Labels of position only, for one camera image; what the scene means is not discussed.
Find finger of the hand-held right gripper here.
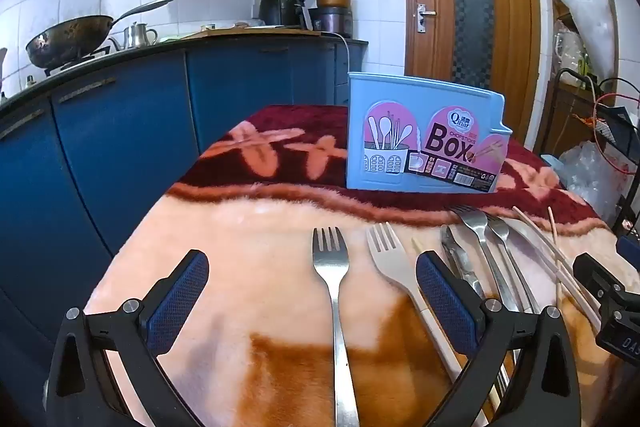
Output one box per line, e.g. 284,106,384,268
572,252,627,308

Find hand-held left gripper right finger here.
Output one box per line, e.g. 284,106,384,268
416,251,583,427

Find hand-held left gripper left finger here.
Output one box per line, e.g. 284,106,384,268
44,249,211,427

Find white-handled steel fork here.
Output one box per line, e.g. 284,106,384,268
366,222,493,427

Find light blue chopsticks box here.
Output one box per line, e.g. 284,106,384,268
346,72,513,195

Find steel table knife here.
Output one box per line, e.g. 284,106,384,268
440,224,487,300

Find red and peach fleece blanket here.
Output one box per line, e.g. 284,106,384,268
82,104,628,427

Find clear plastic bag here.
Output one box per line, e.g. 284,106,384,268
557,141,626,224

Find black metal rack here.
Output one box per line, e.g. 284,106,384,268
542,68,640,235

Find blue base cabinets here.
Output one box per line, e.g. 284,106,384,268
0,38,370,358

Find white plastic bag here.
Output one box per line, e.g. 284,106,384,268
552,0,619,80

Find gas stove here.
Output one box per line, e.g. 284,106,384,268
42,46,113,78

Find steel kettle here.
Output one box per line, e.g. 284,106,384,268
109,22,159,51

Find wooden cutting board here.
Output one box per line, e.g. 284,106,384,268
190,27,321,40

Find dark rice cooker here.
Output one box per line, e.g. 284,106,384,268
308,7,355,38

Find black air fryer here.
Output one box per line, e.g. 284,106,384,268
259,0,314,30

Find white power cable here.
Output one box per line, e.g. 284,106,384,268
320,32,352,74

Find dark wok with handle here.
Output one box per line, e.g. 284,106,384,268
25,0,174,70

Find silver door handle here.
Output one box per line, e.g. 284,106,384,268
416,4,437,34

